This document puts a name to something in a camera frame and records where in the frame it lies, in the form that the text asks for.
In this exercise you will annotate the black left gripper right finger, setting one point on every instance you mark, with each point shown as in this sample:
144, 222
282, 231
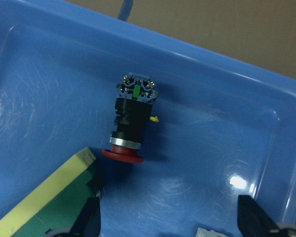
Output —
253, 221

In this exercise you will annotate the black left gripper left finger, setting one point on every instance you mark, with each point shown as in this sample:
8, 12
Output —
88, 222

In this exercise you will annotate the blue plastic tray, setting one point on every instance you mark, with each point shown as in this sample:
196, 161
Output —
225, 127

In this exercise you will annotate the yellow green terminal block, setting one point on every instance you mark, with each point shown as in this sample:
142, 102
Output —
44, 193

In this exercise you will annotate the red emergency stop button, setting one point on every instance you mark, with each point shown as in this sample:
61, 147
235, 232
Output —
133, 106

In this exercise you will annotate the white red circuit breaker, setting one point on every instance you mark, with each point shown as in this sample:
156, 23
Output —
201, 232

